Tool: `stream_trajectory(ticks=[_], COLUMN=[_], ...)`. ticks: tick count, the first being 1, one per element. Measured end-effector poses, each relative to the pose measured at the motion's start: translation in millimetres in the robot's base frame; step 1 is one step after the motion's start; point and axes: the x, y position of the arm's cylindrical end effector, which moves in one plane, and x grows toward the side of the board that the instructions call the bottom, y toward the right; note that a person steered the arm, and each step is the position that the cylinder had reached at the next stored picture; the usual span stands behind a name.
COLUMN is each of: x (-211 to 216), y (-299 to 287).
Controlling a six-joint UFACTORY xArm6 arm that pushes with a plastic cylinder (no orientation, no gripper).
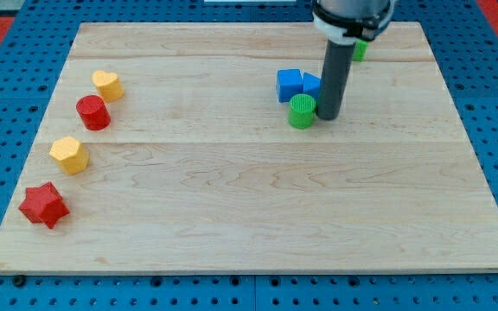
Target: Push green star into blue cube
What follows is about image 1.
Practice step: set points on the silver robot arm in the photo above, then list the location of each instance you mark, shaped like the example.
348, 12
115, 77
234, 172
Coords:
345, 21

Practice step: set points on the blue cube block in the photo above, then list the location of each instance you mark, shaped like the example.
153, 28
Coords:
289, 83

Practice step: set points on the green star block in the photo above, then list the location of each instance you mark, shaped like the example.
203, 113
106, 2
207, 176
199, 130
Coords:
360, 50

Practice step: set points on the red star block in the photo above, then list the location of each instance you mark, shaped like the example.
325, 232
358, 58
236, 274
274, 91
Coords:
43, 204

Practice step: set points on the light wooden board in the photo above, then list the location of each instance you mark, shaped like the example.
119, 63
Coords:
200, 173

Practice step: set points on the green cylinder block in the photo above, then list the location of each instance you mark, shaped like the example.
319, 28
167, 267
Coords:
302, 111

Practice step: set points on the blue block behind rod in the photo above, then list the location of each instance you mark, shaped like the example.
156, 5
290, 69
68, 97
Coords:
311, 85

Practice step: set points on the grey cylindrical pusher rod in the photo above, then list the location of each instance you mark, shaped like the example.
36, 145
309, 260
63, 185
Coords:
335, 70

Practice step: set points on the yellow heart block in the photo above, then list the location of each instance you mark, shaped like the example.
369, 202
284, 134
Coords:
108, 85

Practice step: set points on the red cylinder block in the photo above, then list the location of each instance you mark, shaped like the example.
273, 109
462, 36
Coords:
93, 112

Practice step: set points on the yellow hexagon block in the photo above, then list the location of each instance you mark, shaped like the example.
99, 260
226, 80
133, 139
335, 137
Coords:
69, 155

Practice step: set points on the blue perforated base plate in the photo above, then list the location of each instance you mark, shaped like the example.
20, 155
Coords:
463, 39

